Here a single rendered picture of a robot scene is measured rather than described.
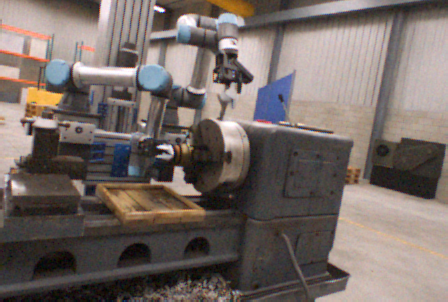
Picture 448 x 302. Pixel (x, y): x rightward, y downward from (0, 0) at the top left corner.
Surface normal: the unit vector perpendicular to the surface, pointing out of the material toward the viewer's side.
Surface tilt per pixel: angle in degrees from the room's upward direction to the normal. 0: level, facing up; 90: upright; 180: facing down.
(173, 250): 88
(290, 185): 90
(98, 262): 88
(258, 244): 90
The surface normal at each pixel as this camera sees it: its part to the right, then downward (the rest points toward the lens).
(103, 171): 0.54, 0.14
